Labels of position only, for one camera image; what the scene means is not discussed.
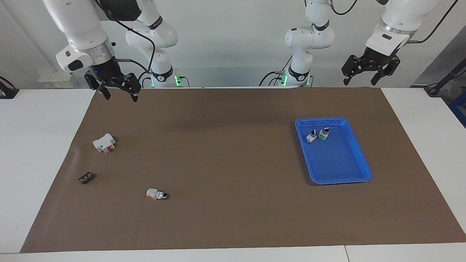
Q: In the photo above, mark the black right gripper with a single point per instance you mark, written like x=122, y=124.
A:
x=107, y=72

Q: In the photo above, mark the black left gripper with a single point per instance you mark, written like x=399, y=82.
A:
x=378, y=58

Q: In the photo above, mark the selector switch black knob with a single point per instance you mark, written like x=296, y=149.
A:
x=312, y=136
x=323, y=133
x=156, y=194

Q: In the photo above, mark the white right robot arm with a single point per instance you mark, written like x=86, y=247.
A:
x=80, y=25

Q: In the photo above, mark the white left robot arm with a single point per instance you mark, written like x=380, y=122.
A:
x=309, y=38

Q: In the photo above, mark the white circuit breaker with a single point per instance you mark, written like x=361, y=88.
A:
x=103, y=142

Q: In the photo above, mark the white cardboard box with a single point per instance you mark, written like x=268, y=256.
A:
x=54, y=79

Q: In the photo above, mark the black stand pole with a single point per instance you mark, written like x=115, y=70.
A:
x=446, y=78

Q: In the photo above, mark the small dark cylinder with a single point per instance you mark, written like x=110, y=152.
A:
x=86, y=178

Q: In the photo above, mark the blue plastic tray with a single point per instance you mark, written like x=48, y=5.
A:
x=338, y=163

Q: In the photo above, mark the black table clamp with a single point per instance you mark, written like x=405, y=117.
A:
x=7, y=91

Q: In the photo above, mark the brown table mat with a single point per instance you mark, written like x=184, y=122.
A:
x=233, y=163

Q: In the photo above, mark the blue metal frame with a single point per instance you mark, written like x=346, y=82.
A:
x=459, y=112

